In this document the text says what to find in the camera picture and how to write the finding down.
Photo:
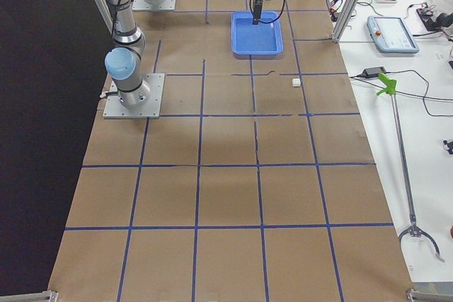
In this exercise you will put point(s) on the robot teach pendant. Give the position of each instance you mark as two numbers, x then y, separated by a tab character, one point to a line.
391	35

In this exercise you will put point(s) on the aluminium frame post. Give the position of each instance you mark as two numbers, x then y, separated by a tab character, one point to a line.
350	1

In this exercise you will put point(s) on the black power adapter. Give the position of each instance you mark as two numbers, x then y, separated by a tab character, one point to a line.
373	72

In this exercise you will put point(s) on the white toy block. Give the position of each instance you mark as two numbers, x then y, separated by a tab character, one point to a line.
296	82

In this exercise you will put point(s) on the green handled reacher grabber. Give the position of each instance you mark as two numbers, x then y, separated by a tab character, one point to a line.
413	230

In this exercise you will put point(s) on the blue plastic tray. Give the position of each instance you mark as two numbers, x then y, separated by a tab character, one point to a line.
263	40

